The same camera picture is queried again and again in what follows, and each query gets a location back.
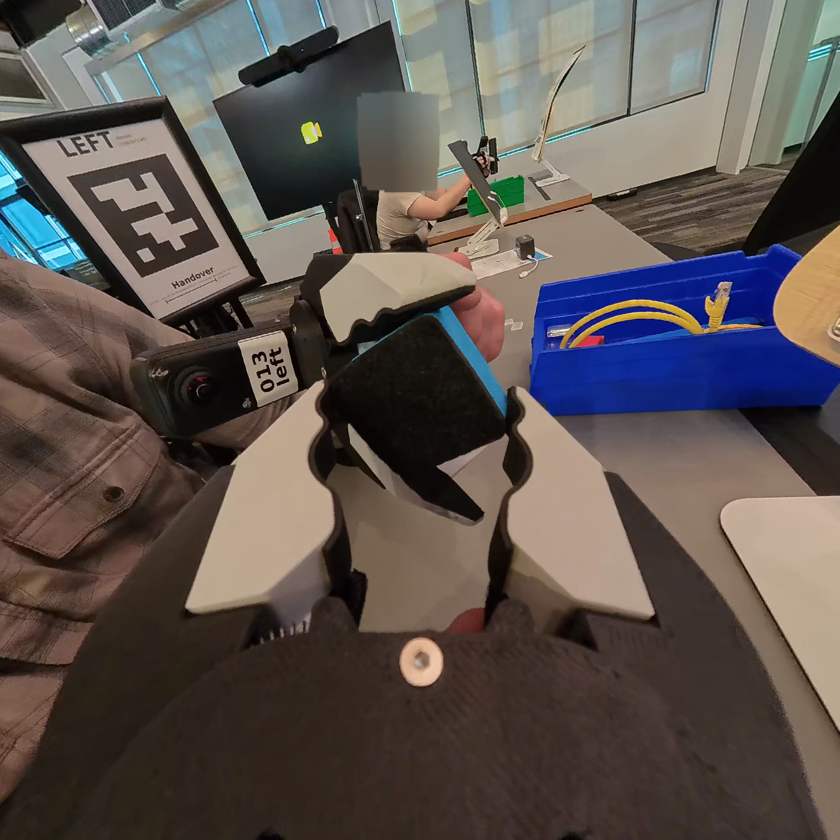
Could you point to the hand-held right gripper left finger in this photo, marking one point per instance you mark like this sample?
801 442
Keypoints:
263 532

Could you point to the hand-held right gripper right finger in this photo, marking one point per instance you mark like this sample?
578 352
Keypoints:
571 538

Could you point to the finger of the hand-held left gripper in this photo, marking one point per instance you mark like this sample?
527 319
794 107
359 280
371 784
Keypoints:
394 292
420 486

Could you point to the blue whiteboard eraser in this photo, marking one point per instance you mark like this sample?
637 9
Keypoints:
414 394

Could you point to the blue plastic bin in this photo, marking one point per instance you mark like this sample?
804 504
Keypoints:
683 374

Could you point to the person's left hand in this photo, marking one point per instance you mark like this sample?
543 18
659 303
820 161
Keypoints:
479 315

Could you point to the black office chair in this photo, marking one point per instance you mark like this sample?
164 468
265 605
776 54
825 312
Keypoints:
352 223

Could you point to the framed tag poster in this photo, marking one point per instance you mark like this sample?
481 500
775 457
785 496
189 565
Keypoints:
145 210

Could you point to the yellow item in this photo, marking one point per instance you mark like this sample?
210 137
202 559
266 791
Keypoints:
630 313

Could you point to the black video bar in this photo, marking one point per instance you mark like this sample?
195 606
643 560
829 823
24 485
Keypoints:
289 55

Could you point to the black mesh chair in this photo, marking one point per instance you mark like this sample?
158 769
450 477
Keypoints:
801 197

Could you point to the black wall screen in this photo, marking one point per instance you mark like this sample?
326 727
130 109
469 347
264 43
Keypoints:
302 131

